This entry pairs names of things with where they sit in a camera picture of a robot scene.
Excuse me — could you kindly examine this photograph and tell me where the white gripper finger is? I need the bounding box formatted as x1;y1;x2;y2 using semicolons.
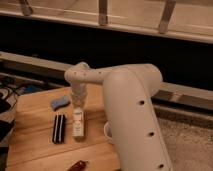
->
81;100;86;108
72;100;77;108

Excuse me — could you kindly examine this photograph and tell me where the small clear white bottle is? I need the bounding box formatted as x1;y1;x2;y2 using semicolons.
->
72;107;84;138

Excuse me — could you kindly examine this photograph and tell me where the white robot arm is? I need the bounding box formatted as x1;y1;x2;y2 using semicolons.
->
64;63;174;171

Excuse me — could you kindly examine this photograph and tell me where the blue sponge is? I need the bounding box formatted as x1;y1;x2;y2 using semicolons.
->
50;96;70;111

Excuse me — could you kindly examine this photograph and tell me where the black white striped eraser block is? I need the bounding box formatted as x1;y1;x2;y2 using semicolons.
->
52;115;66;144

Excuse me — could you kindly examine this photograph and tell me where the wooden table board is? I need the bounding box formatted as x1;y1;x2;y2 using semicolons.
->
6;85;119;171

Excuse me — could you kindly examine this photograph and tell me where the red brown pocket tool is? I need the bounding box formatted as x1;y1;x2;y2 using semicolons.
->
67;161;88;171

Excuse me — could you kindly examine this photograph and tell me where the dark cable clutter at left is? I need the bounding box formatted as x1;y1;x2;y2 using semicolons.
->
0;79;41;148

